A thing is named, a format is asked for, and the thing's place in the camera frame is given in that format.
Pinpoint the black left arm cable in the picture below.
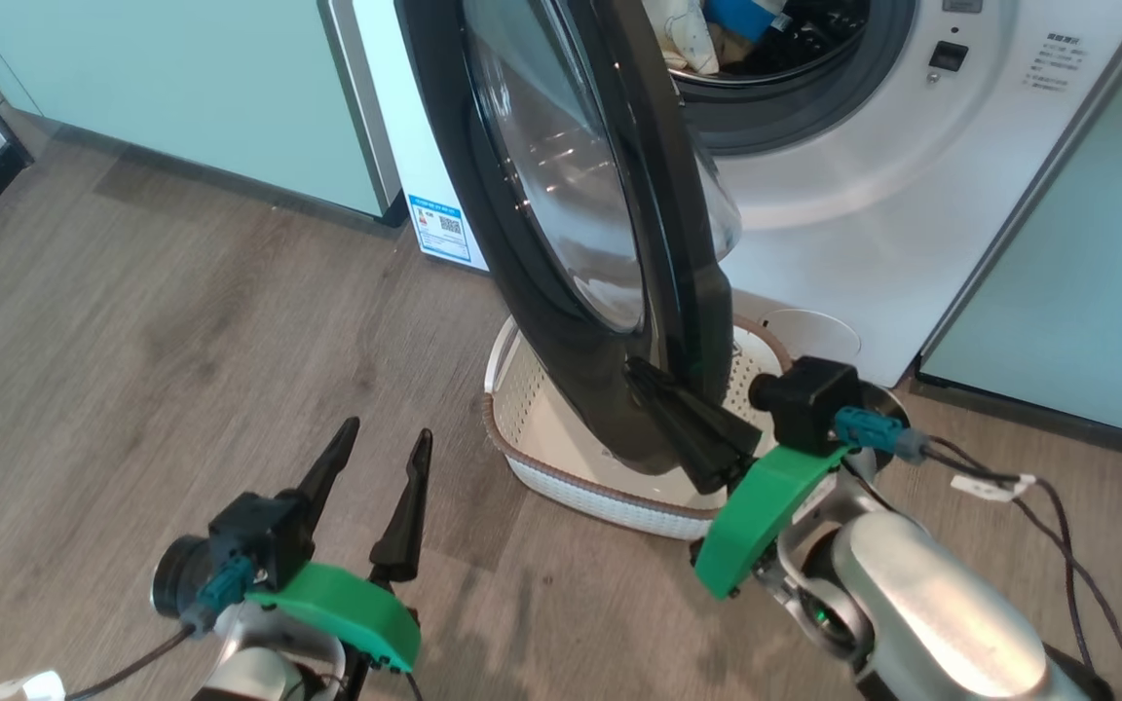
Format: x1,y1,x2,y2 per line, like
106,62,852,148
64,623,198,701

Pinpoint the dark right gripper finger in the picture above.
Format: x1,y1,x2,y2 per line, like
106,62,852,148
623,355,763,458
630,387,756,496

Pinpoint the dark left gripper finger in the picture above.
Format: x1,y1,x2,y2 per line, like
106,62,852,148
368,427,434,584
278,416,362,533

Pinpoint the blue garment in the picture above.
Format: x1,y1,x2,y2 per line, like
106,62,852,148
703,0,792,43

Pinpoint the cream perforated laundry basket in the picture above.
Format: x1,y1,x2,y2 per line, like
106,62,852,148
482,313,795,542

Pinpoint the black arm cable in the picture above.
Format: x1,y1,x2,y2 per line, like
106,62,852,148
64,623,198,701
912,432,1122,701

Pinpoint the white cable label tag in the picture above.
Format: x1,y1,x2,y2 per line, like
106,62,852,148
0,669,66,701
950,473,1038,503

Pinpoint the dark round washing machine door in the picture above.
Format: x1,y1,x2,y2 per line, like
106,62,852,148
394,0,745,477

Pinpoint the white front-load washing machine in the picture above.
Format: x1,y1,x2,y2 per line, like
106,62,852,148
351,0,1122,389

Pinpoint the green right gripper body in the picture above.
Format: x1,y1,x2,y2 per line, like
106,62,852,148
692,442,855,601

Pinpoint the pale green cabinet panel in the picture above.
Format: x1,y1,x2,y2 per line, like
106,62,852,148
916,0,1122,448
0,0,402,221

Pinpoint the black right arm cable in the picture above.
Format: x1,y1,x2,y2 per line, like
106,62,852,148
912,432,1122,701

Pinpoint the pale yellow garment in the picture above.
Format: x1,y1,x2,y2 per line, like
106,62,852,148
643,0,724,77

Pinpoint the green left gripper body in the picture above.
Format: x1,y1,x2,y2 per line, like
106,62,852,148
248,562,424,674

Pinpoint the blue energy label sticker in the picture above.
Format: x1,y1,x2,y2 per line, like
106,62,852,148
407,193,473,265

